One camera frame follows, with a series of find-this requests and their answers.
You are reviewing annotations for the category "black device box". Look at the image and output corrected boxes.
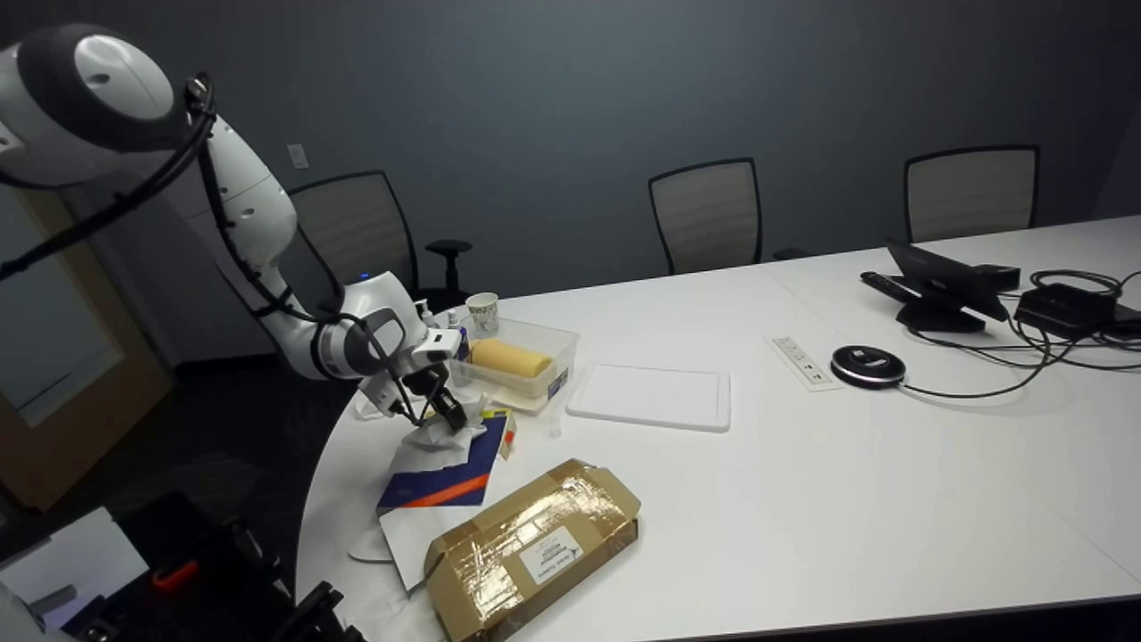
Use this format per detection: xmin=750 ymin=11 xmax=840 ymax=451
xmin=1016 ymin=267 xmax=1141 ymax=339

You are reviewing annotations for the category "round black speaker puck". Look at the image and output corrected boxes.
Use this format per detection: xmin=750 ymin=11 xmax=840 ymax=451
xmin=832 ymin=348 xmax=907 ymax=391

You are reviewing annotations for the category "yellow roll in bin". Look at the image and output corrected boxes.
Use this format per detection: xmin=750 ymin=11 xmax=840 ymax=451
xmin=472 ymin=339 xmax=548 ymax=380

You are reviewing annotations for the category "white envelope under book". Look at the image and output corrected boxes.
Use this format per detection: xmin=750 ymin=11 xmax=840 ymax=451
xmin=348 ymin=507 xmax=476 ymax=591

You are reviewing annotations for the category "near left office chair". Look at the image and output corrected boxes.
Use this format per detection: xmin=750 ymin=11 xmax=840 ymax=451
xmin=292 ymin=171 xmax=472 ymax=312

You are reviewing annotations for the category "blue book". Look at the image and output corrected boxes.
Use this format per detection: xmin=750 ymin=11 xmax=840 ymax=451
xmin=378 ymin=413 xmax=507 ymax=511

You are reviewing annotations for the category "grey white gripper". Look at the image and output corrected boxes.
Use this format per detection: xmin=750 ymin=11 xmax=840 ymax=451
xmin=349 ymin=273 xmax=469 ymax=433

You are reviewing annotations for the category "clear plastic bin lid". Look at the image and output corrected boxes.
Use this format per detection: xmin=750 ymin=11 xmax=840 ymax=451
xmin=567 ymin=366 xmax=733 ymax=433

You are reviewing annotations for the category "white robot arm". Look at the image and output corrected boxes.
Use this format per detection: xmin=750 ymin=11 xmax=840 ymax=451
xmin=0 ymin=22 xmax=469 ymax=433

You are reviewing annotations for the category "black conference phone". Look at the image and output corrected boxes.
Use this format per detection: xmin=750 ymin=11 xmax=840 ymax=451
xmin=860 ymin=245 xmax=1019 ymax=333

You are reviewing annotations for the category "clear plastic bin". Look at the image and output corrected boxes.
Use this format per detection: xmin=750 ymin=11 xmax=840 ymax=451
xmin=453 ymin=323 xmax=578 ymax=413

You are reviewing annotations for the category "brown cardboard box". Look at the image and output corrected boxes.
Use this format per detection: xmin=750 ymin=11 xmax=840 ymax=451
xmin=424 ymin=461 xmax=642 ymax=642

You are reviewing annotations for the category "black clamp orange tip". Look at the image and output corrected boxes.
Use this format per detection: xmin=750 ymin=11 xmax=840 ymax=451
xmin=124 ymin=524 xmax=276 ymax=599

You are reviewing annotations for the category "white remote control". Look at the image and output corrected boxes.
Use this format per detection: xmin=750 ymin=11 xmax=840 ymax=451
xmin=769 ymin=336 xmax=835 ymax=394

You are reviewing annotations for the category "white paper cup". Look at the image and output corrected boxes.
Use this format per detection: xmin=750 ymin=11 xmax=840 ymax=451
xmin=469 ymin=292 xmax=500 ymax=336

